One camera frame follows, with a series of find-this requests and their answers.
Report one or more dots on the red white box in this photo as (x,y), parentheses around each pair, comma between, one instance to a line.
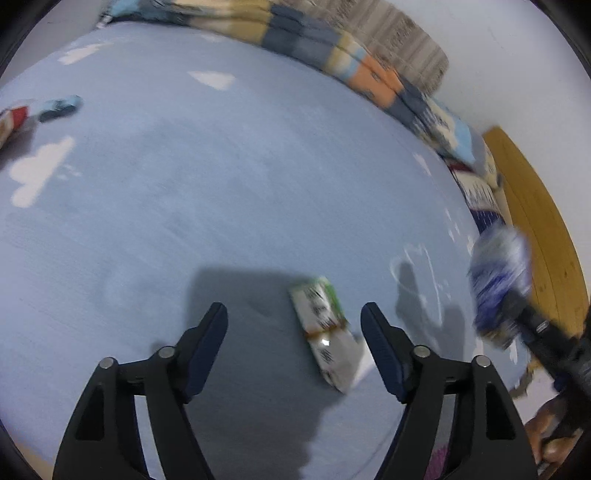
(11,120)

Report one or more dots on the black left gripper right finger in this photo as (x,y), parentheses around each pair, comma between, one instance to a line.
(487,438)

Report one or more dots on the person's hand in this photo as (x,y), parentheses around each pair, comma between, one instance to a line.
(542,426)

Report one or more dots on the patchwork folded quilt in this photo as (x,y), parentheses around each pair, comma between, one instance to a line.
(316,33)

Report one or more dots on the wooden headboard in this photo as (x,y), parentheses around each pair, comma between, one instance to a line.
(559,288)

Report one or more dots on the purple floor mat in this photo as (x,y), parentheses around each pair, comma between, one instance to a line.
(436,464)

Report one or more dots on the navy star pillow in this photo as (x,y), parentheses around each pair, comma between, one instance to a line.
(486,204)

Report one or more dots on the striped beige pillow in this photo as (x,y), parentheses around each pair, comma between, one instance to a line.
(396,40)

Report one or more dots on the small blue toy car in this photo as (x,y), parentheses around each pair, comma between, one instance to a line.
(59,108)

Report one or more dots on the white green snack wrapper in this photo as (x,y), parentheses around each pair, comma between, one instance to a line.
(337,351)

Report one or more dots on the blue white snack bag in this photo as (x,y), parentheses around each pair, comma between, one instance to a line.
(500,263)

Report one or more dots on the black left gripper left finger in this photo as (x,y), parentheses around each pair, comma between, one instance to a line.
(102,440)

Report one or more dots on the light blue cloud bedsheet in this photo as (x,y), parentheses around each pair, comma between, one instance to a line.
(200,169)

